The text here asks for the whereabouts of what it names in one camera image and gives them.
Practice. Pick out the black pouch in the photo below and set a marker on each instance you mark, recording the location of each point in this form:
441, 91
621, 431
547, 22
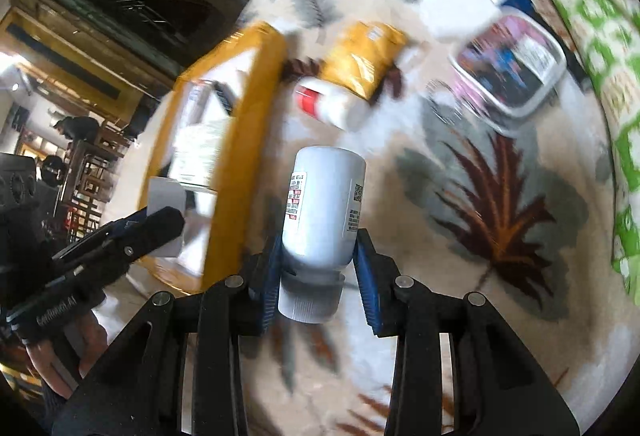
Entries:
223, 97

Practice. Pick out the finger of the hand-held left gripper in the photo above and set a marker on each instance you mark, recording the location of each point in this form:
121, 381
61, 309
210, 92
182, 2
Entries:
150, 231
107, 230

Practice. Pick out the red label white bottle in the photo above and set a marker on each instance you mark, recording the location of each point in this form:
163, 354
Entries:
330, 109

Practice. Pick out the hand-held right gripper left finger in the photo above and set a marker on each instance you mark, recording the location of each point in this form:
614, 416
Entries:
272, 276

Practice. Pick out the clear case with printed picture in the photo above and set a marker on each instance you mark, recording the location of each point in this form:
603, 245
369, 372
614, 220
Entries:
505, 61

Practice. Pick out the yellow cardboard box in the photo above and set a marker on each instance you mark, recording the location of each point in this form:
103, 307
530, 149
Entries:
250, 116

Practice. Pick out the wooden rack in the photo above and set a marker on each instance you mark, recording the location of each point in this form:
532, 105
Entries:
95, 186

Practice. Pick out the floral leaf blanket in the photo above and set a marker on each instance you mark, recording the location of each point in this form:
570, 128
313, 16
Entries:
450, 266

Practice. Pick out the large white bottle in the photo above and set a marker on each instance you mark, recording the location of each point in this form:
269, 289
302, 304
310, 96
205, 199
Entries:
320, 206

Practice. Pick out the pale green medicine box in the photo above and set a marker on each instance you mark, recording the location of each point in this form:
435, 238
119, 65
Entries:
200, 151

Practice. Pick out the person's left hand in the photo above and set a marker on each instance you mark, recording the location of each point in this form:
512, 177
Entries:
87, 341

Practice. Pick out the yellow snack packet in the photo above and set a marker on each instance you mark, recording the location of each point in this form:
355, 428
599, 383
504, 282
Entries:
360, 56

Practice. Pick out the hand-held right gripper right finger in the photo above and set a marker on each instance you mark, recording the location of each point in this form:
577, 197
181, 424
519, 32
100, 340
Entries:
367, 286

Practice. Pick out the flat white box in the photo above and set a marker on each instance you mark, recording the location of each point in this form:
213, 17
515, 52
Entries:
450, 11

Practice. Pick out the long white carton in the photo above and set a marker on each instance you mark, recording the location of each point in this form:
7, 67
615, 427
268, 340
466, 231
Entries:
200, 236

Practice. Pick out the green patterned quilt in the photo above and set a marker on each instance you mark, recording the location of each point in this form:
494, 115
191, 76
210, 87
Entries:
590, 16

